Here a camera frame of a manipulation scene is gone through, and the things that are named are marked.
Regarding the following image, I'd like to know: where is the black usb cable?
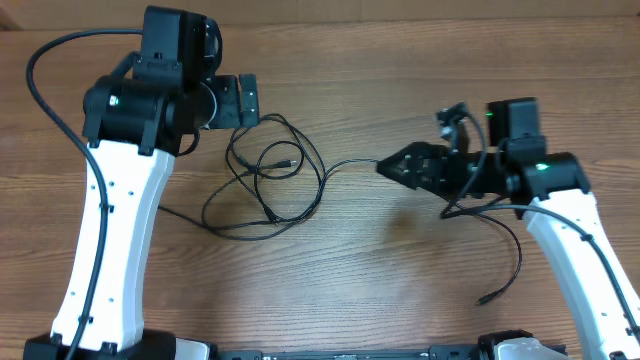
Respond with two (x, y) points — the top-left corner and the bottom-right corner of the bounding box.
(157, 113), (381, 242)
(439, 194), (524, 307)

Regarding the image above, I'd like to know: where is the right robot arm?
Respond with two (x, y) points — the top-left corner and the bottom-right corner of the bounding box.
(376, 97), (639, 359)

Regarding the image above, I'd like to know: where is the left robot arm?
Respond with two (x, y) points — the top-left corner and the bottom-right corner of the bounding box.
(23, 6), (259, 359)

